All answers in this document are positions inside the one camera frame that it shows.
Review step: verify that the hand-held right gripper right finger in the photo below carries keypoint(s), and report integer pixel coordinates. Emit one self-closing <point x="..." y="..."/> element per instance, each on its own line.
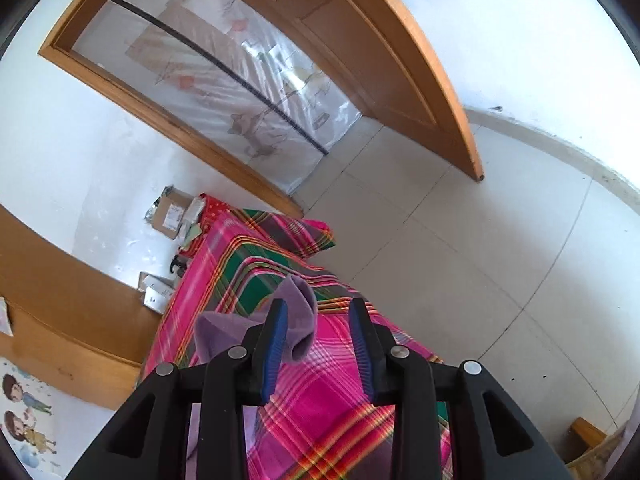
<point x="360" y="350"/>

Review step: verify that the cartoon children wall sticker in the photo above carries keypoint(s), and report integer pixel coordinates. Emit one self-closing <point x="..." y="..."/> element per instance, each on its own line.
<point x="25" y="420"/>

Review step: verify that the small black object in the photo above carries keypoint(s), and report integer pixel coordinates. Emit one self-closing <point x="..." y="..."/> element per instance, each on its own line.
<point x="178" y="266"/>

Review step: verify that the printed plastic door curtain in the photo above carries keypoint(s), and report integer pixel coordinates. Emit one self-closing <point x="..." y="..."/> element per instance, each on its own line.
<point x="210" y="75"/>

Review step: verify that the pink green plaid bed sheet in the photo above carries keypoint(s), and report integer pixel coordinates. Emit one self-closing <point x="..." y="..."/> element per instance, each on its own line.
<point x="320" y="390"/>

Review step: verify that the wooden door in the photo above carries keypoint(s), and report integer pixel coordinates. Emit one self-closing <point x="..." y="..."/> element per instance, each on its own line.
<point x="390" y="60"/>

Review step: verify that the wooden wardrobe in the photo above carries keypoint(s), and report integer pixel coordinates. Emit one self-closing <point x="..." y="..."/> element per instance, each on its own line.
<point x="60" y="310"/>

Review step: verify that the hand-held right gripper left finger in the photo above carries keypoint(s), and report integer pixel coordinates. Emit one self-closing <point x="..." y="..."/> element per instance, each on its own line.
<point x="275" y="350"/>

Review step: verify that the small white box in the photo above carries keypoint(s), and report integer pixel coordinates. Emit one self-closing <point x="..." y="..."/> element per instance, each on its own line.
<point x="157" y="295"/>

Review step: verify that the cardboard box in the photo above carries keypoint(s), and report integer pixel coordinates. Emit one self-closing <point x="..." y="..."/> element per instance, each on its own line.
<point x="170" y="212"/>

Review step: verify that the small wooden bench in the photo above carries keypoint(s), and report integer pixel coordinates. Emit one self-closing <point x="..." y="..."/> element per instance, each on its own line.
<point x="587" y="432"/>

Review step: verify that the purple fleece pants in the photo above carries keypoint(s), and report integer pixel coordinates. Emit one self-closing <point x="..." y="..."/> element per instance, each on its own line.
<point x="300" y="320"/>

